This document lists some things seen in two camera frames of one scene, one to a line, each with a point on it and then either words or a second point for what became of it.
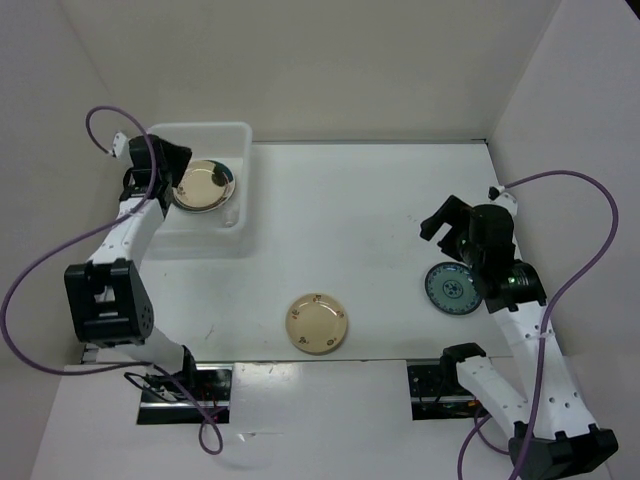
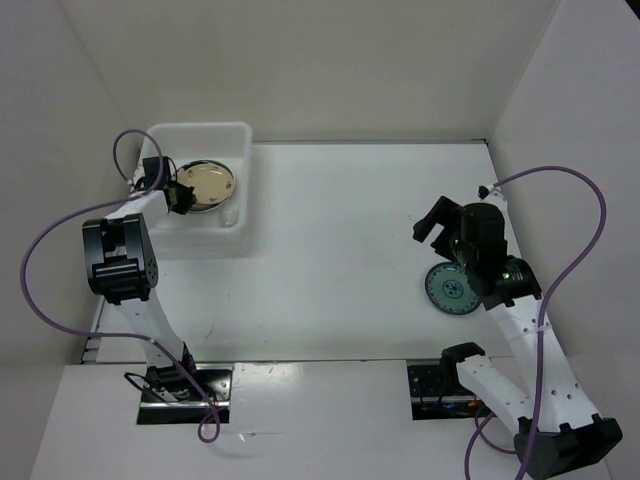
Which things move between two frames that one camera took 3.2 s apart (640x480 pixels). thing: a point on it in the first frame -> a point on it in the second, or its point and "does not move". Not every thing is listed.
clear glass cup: [230, 216] does not move
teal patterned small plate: [451, 289] does not move
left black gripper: [180, 155] -> [187, 199]
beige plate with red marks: [316, 324] -> [213, 184]
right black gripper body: [469, 251] does not move
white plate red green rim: [205, 185] does not move
